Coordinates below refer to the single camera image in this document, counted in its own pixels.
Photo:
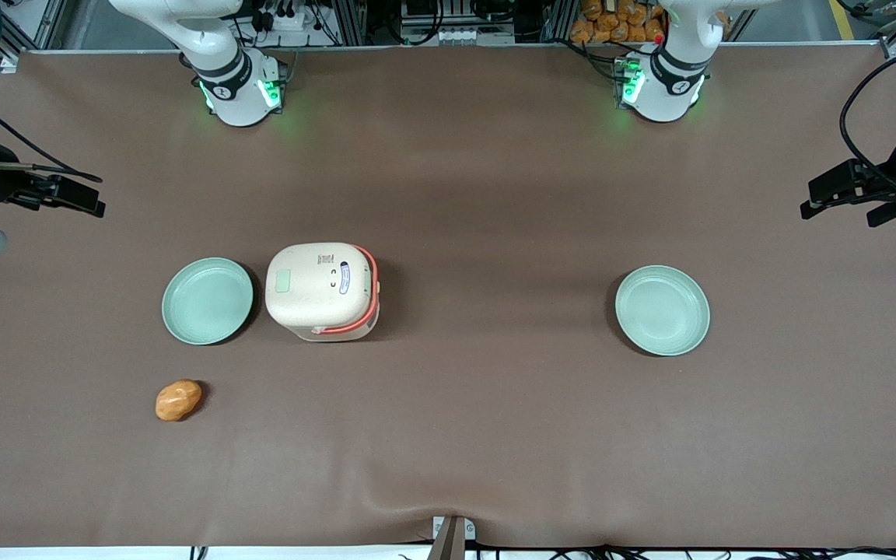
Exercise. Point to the bag of orange buns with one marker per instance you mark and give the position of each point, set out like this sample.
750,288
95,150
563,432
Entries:
611,27

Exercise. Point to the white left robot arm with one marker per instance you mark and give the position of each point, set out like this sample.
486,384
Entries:
673,82

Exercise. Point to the brown table cover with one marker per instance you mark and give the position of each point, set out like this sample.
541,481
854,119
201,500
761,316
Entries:
495,435

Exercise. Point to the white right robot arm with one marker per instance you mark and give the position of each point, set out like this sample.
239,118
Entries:
230,85

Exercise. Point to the orange bread roll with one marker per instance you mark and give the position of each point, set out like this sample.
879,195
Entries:
178,400

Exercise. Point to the light green round plate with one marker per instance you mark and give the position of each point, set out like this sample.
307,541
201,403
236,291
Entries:
662,311
207,302

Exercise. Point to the grey metal table bracket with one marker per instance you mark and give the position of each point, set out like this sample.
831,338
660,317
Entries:
452,540

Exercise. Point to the white power strip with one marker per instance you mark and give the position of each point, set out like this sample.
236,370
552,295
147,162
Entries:
292,21

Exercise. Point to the cream rice cooker orange trim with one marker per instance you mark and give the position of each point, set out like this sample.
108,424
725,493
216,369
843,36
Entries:
316,292

